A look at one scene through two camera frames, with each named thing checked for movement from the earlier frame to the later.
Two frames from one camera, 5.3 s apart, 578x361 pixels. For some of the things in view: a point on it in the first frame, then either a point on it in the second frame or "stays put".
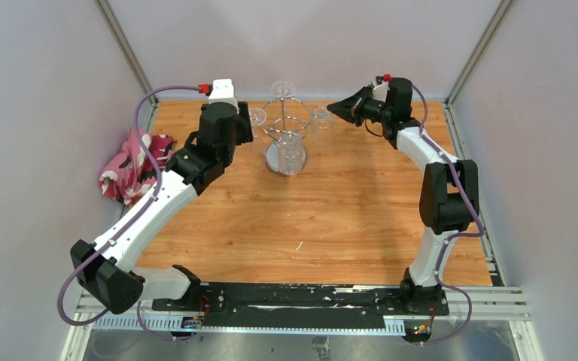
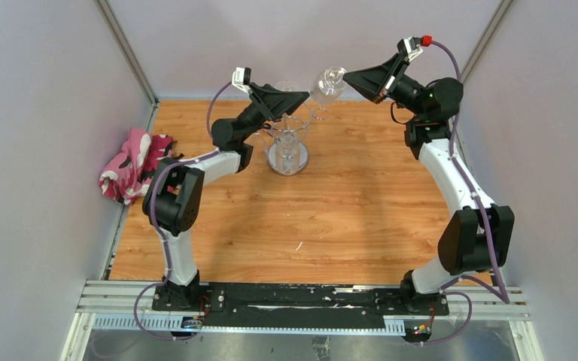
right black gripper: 348,108 -> 377,83
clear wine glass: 283,89 stays put
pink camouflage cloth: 129,173 stays put
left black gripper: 242,122 -> 275,104
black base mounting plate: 295,306 stays put
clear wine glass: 323,125 -> 330,85
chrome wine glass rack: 287,120 stays put
